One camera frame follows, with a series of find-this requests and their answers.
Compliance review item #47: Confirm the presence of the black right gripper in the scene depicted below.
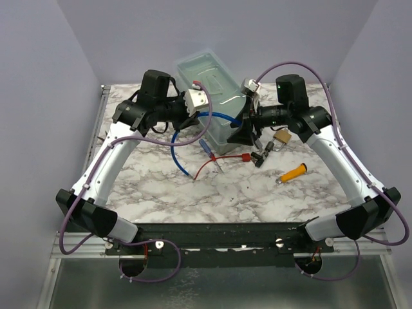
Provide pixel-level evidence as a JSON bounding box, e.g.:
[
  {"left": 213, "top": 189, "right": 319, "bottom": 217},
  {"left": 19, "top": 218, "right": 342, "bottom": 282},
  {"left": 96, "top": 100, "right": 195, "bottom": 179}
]
[{"left": 227, "top": 95, "right": 290, "bottom": 146}]

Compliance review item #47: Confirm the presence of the blue cable lock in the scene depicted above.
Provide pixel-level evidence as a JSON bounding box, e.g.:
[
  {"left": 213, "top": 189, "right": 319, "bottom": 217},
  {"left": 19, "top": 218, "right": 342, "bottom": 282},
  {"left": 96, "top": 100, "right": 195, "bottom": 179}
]
[{"left": 171, "top": 111, "right": 243, "bottom": 176}]

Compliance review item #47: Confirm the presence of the red cable lock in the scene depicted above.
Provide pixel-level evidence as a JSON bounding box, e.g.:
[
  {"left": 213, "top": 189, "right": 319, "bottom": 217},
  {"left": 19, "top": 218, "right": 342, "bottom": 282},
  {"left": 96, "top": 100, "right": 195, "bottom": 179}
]
[{"left": 193, "top": 153, "right": 252, "bottom": 181}]

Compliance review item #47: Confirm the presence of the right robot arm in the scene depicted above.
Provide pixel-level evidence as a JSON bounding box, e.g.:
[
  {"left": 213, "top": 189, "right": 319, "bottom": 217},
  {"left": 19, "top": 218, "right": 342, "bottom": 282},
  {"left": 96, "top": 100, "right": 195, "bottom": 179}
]
[{"left": 227, "top": 74, "right": 400, "bottom": 252}]

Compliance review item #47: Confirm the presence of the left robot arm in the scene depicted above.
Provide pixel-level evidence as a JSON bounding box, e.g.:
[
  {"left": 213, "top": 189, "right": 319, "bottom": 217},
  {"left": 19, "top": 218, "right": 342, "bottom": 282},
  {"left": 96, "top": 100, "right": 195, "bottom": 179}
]
[{"left": 56, "top": 70, "right": 211, "bottom": 254}]

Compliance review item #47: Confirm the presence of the black cylinder lock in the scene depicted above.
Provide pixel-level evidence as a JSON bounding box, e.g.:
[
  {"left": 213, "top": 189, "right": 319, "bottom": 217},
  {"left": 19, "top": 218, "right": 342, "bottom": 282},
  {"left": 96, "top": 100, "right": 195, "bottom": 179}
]
[{"left": 250, "top": 141, "right": 274, "bottom": 168}]

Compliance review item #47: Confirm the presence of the brass padlock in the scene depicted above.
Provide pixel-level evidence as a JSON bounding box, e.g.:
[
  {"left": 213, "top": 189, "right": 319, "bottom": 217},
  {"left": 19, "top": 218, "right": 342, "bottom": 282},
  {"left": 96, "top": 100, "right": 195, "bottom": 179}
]
[{"left": 272, "top": 129, "right": 292, "bottom": 152}]

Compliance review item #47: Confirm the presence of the clear plastic storage box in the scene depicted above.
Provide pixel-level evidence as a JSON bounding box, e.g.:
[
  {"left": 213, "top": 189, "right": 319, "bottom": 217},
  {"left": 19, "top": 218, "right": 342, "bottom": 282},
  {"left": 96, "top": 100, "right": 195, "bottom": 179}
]
[{"left": 175, "top": 50, "right": 246, "bottom": 155}]

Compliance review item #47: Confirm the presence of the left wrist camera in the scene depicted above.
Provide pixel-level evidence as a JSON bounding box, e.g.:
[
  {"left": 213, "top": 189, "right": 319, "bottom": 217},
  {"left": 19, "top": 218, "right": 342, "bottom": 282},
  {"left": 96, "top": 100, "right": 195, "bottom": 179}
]
[{"left": 184, "top": 89, "right": 209, "bottom": 117}]

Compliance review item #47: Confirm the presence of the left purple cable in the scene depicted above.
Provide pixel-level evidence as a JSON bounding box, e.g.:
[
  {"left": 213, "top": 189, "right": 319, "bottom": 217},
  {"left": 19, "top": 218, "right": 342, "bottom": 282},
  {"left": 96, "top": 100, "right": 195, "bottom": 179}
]
[{"left": 59, "top": 80, "right": 213, "bottom": 284}]

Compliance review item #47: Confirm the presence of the purple cable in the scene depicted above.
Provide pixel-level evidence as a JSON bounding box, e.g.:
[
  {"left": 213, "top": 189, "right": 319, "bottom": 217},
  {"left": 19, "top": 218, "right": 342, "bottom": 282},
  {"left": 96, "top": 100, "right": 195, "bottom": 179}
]
[
  {"left": 59, "top": 80, "right": 213, "bottom": 284},
  {"left": 254, "top": 61, "right": 407, "bottom": 281}
]

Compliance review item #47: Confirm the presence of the blue handled screwdriver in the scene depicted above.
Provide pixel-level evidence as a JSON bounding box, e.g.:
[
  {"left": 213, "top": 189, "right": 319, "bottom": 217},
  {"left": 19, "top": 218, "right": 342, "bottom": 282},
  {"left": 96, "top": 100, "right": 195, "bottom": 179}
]
[{"left": 199, "top": 138, "right": 223, "bottom": 172}]

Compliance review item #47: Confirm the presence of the orange handled tool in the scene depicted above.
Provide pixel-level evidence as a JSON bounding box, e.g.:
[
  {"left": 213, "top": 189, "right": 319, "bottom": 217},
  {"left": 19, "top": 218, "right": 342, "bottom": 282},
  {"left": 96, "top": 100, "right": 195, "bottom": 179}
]
[{"left": 276, "top": 163, "right": 308, "bottom": 184}]

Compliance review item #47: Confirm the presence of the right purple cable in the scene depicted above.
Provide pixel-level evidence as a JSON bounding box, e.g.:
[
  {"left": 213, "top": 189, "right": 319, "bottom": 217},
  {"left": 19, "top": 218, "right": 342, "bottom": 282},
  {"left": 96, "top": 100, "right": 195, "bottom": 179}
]
[{"left": 254, "top": 61, "right": 407, "bottom": 281}]

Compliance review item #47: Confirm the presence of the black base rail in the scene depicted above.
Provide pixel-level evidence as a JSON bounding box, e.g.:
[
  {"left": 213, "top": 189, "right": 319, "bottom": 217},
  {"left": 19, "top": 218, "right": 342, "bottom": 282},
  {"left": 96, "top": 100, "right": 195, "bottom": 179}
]
[{"left": 64, "top": 221, "right": 335, "bottom": 270}]

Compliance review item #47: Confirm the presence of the aluminium frame rail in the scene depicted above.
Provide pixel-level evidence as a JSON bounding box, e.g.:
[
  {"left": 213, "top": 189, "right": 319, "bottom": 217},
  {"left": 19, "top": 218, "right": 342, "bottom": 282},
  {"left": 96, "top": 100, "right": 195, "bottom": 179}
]
[{"left": 35, "top": 84, "right": 400, "bottom": 309}]

